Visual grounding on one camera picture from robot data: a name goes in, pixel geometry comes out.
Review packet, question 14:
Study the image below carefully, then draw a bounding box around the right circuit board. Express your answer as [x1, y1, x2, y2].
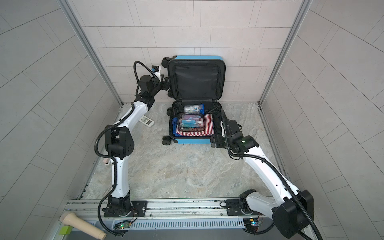
[243, 218, 261, 233]

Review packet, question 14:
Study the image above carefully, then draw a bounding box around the aluminium mounting rail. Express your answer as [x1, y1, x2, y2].
[65, 195, 280, 220]

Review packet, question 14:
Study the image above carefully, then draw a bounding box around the white remote control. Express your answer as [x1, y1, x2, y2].
[140, 116, 154, 128]

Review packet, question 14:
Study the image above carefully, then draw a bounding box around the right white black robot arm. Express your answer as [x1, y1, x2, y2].
[221, 116, 323, 240]

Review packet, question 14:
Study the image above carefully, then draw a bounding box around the blue suitcase with black lining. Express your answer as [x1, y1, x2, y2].
[162, 56, 226, 146]

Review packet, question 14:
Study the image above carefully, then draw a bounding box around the red white striped garment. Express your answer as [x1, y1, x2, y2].
[177, 114, 214, 137]

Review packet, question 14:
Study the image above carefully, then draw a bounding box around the circuit board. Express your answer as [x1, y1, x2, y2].
[114, 221, 132, 230]
[243, 218, 261, 233]

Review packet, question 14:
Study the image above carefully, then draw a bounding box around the clear toiletry pouch black trim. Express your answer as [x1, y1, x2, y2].
[178, 113, 206, 132]

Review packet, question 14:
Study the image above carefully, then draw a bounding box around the blue shirt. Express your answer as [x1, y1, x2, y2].
[172, 117, 181, 137]

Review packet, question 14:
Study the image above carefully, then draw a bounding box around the clear jar with blue lid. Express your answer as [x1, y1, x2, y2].
[184, 104, 205, 115]

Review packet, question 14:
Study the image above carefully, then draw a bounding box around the beige cylinder handle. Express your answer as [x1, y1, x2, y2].
[60, 212, 107, 240]

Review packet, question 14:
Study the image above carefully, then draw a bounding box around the green block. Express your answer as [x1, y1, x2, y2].
[59, 226, 73, 236]

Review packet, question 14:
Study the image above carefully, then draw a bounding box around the left circuit board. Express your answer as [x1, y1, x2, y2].
[114, 221, 132, 230]

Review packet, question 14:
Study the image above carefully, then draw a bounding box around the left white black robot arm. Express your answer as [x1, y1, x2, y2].
[94, 61, 169, 217]

